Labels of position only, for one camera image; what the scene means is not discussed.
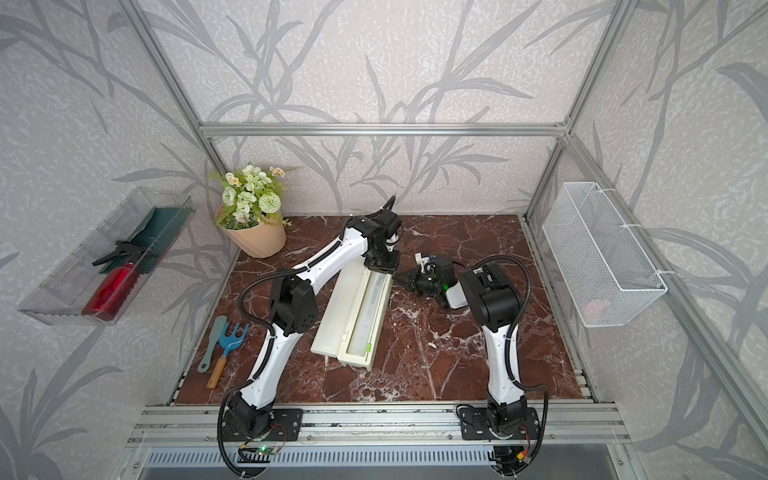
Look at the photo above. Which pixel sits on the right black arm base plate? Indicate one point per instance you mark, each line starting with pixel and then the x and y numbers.
pixel 516 421

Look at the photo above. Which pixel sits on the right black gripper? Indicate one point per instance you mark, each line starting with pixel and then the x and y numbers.
pixel 411 280

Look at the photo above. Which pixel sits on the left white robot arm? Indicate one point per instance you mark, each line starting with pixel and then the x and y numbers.
pixel 293 309

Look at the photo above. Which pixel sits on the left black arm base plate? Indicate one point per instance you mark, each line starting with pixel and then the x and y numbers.
pixel 282 424

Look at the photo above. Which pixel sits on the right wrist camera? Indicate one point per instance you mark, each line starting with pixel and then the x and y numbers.
pixel 425 263

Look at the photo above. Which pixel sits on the clear plastic wall shelf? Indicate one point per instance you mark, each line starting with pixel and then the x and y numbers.
pixel 95 283

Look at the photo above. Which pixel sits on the white wire mesh basket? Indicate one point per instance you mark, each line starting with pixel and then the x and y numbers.
pixel 599 255

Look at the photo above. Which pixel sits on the dark green folded cloth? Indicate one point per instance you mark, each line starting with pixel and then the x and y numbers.
pixel 156 234

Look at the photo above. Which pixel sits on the teal garden trowel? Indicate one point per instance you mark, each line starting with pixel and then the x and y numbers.
pixel 219 325

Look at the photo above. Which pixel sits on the blue hand rake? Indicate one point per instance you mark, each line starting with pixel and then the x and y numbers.
pixel 229 342

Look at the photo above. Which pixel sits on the aluminium front rail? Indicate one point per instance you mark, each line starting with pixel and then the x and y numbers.
pixel 361 424

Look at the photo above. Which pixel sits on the terracotta flower pot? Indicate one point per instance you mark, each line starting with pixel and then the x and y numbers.
pixel 263 240

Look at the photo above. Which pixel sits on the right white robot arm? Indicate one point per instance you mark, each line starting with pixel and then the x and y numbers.
pixel 497 291

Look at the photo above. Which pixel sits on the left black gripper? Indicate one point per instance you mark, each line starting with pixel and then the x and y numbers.
pixel 392 269

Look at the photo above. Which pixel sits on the white green artificial flowers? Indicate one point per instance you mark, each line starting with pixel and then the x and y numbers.
pixel 251 196

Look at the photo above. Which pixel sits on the cream dispenser base tray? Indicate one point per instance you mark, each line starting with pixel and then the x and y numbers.
pixel 367 360

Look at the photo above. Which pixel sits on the pink item in basket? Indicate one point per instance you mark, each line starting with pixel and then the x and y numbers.
pixel 594 309

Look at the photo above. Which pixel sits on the cream dispenser lid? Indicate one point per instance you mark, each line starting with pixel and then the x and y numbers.
pixel 342 308

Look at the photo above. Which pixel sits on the red spray bottle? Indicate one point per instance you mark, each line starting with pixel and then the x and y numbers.
pixel 120 280

